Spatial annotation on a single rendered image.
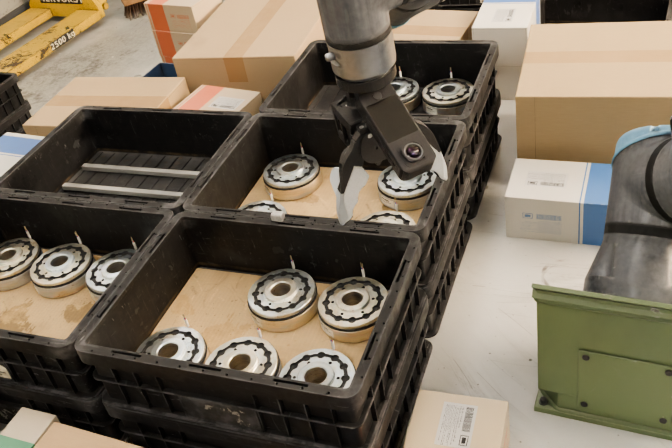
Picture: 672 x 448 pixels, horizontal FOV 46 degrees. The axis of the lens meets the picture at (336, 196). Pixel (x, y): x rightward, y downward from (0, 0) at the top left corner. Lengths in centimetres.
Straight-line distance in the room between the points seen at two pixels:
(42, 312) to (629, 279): 88
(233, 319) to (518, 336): 44
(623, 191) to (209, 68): 104
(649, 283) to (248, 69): 104
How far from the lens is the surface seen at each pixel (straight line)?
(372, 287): 114
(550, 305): 103
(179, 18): 210
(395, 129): 89
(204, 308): 123
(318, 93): 171
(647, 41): 164
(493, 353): 125
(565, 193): 140
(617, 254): 109
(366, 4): 85
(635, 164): 110
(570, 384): 113
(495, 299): 133
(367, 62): 88
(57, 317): 132
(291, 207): 138
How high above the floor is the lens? 163
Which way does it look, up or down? 35 degrees down
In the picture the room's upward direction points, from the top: 11 degrees counter-clockwise
